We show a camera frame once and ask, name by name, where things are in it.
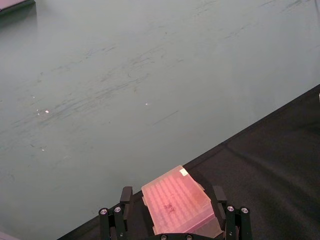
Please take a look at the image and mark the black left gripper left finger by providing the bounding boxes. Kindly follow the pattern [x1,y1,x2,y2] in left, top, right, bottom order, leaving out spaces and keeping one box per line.
[98,186,134,240]

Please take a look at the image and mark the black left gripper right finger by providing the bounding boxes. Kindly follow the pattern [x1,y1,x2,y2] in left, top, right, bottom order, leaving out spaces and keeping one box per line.
[211,185,253,240]

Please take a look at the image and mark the black table cloth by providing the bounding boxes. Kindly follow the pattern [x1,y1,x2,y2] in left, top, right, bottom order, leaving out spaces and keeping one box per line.
[56,84,320,240]

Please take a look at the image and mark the clear plastic case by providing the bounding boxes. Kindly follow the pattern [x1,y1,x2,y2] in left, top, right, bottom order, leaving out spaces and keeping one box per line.
[141,164,225,238]

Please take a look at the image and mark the dark object at wall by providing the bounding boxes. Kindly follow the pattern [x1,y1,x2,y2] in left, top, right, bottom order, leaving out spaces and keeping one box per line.
[0,0,38,19]

